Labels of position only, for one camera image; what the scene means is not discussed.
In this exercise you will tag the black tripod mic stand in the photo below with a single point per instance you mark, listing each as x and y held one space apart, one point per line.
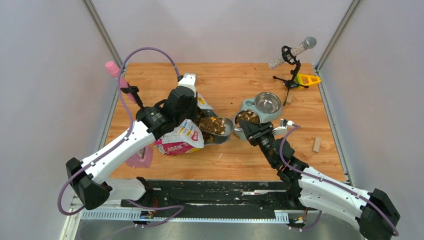
290 83

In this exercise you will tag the yellow plastic triangle toy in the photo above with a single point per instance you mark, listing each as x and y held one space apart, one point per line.
305 81

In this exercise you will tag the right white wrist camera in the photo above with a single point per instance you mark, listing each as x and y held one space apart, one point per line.
282 129

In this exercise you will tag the steel bowl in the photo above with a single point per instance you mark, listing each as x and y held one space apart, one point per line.
246 115
267 102

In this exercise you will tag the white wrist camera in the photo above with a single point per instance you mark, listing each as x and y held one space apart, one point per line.
188 80
282 129

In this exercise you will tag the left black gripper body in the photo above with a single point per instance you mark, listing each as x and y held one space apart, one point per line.
191 113

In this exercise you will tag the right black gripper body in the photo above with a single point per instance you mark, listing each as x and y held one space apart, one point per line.
264 144

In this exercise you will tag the metal scoop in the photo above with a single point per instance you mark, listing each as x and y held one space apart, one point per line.
218 126

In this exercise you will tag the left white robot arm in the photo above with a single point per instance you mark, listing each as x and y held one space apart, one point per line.
89 177

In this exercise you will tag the front steel bowl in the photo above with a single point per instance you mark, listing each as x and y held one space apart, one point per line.
246 115

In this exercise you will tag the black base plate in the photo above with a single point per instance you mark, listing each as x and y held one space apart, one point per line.
208 199

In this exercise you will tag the grey double pet feeder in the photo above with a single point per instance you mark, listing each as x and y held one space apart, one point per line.
248 104

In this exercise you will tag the small wooden block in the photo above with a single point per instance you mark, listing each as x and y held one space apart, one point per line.
316 145

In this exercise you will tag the rear steel bowl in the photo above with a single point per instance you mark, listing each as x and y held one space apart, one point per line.
267 102

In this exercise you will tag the pet food bag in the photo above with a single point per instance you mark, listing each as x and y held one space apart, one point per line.
187 137

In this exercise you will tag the glitter silver microphone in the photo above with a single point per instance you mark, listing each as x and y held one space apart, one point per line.
298 49

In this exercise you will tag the pink block holder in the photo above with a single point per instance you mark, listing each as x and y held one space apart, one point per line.
141 159

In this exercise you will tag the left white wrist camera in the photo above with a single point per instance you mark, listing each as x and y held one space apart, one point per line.
188 80

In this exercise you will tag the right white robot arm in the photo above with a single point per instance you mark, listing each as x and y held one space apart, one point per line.
370 212

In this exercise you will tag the wooden wedge block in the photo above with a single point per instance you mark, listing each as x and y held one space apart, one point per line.
288 100

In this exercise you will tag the pink microphone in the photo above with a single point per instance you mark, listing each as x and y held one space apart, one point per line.
116 74

